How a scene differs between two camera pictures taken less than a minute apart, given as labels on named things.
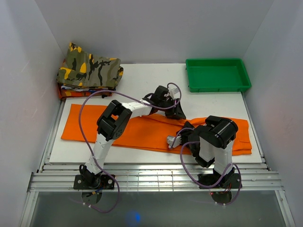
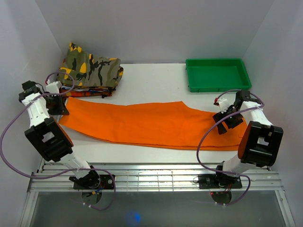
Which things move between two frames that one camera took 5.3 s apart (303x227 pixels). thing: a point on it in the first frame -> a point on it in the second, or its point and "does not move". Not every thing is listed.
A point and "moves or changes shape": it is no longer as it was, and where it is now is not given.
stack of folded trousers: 64,91 does not move
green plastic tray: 217,75 does not move
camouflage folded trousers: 83,69 does not move
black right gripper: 185,133 -> 218,116
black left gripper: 177,110 -> 61,109
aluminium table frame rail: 151,177 does not move
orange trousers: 207,136 moves or changes shape
